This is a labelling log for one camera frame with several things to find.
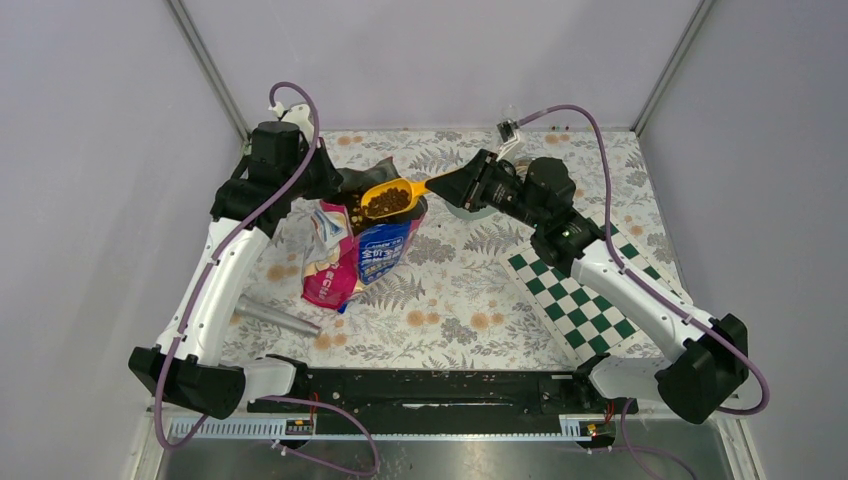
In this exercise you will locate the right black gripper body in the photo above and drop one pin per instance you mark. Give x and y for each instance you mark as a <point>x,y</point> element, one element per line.
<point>500,190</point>

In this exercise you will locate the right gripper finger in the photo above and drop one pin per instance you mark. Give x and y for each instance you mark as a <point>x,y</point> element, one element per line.
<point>454,187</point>
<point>480,162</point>

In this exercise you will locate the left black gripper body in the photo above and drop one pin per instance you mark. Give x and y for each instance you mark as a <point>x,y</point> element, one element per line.
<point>315,181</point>

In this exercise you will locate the orange plastic scoop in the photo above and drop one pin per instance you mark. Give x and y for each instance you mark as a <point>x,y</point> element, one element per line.
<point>393,197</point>

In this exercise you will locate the pink pet food bag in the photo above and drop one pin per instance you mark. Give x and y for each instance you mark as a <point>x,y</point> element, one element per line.
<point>350,251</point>

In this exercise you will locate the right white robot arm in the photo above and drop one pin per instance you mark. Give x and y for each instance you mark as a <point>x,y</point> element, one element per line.
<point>705,359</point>

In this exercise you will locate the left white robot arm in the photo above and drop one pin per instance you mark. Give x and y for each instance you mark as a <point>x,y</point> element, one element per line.
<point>286,162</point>

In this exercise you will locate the green double pet bowl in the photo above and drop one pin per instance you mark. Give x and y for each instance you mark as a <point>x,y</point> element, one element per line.
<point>461,212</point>

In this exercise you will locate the floral table mat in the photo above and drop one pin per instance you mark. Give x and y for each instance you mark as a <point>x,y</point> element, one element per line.
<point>450,303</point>

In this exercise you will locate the grey metal cylinder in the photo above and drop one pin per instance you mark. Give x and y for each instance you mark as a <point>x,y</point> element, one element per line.
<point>246,306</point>

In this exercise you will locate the green white checkerboard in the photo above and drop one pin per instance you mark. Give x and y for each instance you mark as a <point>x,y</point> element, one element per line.
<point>582,323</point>

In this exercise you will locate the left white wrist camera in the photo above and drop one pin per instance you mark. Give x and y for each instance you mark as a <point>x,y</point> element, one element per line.
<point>300,115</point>

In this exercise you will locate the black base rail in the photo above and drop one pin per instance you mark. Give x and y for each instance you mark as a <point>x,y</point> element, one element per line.
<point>452,402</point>

